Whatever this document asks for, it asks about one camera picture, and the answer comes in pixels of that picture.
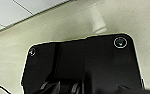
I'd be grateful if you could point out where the dark robot base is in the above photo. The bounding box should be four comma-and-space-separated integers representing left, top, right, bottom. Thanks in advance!
20, 32, 146, 94

